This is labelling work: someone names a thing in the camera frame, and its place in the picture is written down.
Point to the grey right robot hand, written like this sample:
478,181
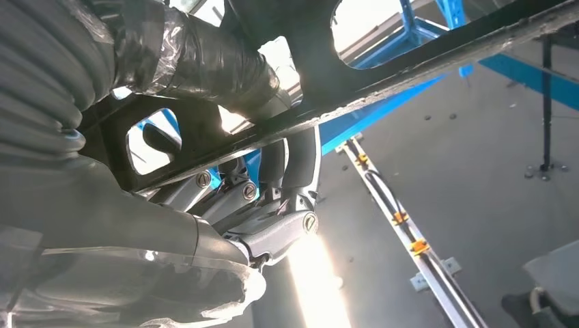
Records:
113,226

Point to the blue metal shelf rack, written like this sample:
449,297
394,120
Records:
357,120

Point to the grey boxy unit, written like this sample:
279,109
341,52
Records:
552,271

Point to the thin black rod with plate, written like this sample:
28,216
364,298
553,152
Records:
547,113

